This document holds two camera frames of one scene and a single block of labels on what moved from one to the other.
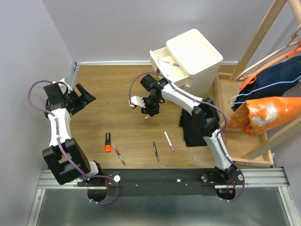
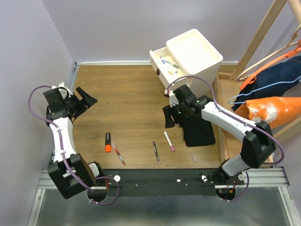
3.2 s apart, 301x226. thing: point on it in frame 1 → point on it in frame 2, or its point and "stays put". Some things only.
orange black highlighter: x=107 y=145 stays put
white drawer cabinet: x=190 y=60 stays put
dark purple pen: x=155 y=151 stays put
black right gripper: x=149 y=111 → x=167 y=112
